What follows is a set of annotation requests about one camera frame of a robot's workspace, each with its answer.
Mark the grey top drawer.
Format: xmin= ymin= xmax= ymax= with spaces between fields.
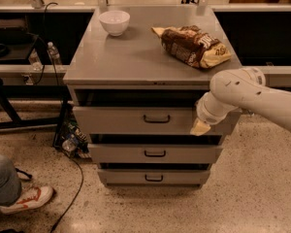
xmin=72 ymin=106 xmax=242 ymax=136

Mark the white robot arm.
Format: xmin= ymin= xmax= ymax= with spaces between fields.
xmin=190 ymin=68 xmax=291 ymax=136

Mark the grey metal drawer cabinet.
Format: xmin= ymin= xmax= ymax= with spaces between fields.
xmin=63 ymin=5 xmax=251 ymax=189

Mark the grey bottom drawer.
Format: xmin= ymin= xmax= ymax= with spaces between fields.
xmin=98 ymin=169 xmax=210 ymax=185

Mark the brown yellow snack bag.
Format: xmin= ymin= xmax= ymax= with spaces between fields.
xmin=151 ymin=25 xmax=232 ymax=69

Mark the crushed bottle on floor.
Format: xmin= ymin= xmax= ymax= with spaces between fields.
xmin=62 ymin=134 xmax=79 ymax=152

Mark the white ceramic bowl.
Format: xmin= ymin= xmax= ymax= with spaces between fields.
xmin=99 ymin=11 xmax=130 ymax=36

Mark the clear plastic water bottle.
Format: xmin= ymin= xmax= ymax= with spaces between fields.
xmin=48 ymin=42 xmax=62 ymax=66

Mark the white orange sneaker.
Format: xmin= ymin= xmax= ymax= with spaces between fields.
xmin=0 ymin=185 xmax=53 ymax=215

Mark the blue jeans leg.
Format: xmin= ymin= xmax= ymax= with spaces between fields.
xmin=0 ymin=154 xmax=21 ymax=206

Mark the black box on shelf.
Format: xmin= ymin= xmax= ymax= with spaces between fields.
xmin=0 ymin=18 xmax=30 ymax=45

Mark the black floor cable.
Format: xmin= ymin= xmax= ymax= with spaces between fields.
xmin=49 ymin=152 xmax=85 ymax=233

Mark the black metal stand frame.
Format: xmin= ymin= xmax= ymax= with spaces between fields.
xmin=0 ymin=79 xmax=71 ymax=149

